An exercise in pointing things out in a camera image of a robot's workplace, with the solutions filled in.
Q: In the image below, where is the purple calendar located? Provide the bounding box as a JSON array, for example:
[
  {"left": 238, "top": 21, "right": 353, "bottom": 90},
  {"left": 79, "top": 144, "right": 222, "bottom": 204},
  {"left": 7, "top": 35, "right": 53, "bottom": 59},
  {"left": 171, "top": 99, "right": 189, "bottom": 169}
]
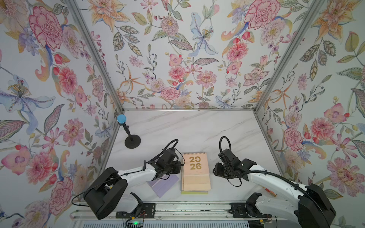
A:
[{"left": 147, "top": 175, "right": 179, "bottom": 198}]

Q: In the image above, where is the peach calendar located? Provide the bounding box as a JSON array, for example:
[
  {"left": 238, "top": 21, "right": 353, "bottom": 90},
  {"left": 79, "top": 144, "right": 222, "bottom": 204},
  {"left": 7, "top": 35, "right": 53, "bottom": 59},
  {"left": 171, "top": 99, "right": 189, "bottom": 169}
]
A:
[
  {"left": 182, "top": 189, "right": 210, "bottom": 194},
  {"left": 182, "top": 153, "right": 211, "bottom": 190}
]

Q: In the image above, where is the yellow-green calendar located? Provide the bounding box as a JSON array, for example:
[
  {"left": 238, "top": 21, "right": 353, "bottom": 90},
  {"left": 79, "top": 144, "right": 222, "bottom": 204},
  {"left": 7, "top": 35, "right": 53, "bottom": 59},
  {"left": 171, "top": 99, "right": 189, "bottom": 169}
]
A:
[{"left": 181, "top": 191, "right": 208, "bottom": 195}]

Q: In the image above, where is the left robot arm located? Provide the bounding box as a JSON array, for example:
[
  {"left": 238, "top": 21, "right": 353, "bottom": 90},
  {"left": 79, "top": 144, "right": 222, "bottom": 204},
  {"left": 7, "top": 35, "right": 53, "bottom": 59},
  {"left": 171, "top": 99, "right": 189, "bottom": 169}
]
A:
[{"left": 71, "top": 147, "right": 185, "bottom": 220}]

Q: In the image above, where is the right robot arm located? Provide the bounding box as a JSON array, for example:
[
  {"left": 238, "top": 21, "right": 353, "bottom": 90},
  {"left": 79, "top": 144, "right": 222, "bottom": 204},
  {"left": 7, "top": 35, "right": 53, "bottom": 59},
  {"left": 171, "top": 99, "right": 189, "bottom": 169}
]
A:
[{"left": 213, "top": 149, "right": 336, "bottom": 228}]

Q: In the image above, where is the blue microphone on stand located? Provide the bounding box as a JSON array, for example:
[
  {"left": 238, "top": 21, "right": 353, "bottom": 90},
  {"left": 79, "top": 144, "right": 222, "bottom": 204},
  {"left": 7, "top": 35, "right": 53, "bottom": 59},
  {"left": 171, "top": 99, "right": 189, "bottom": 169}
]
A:
[{"left": 117, "top": 115, "right": 141, "bottom": 149}]

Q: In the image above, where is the red orange small box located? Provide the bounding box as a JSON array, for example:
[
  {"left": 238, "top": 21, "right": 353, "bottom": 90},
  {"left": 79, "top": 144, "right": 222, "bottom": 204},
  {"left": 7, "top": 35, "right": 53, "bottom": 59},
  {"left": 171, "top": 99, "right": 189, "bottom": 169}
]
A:
[{"left": 263, "top": 187, "right": 277, "bottom": 197}]

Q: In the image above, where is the aluminium mounting rail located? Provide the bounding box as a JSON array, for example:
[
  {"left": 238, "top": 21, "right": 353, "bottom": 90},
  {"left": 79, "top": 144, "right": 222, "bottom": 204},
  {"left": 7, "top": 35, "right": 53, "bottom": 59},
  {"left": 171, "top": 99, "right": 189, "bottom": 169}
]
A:
[{"left": 69, "top": 200, "right": 314, "bottom": 223}]

